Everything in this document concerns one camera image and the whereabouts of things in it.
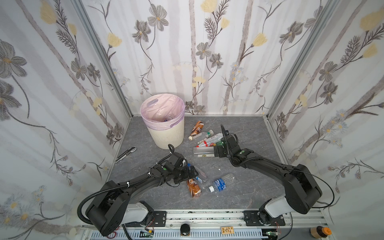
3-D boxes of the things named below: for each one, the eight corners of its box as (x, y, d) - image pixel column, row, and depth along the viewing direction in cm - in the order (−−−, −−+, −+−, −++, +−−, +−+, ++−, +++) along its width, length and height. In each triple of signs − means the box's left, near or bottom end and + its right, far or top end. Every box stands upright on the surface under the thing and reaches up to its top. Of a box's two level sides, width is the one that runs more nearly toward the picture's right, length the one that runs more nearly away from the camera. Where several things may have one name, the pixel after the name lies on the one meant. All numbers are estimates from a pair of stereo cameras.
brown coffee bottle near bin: (188, 139, 107) (188, 135, 103) (198, 124, 117) (198, 120, 113) (193, 141, 106) (193, 137, 102) (203, 126, 116) (203, 122, 112)
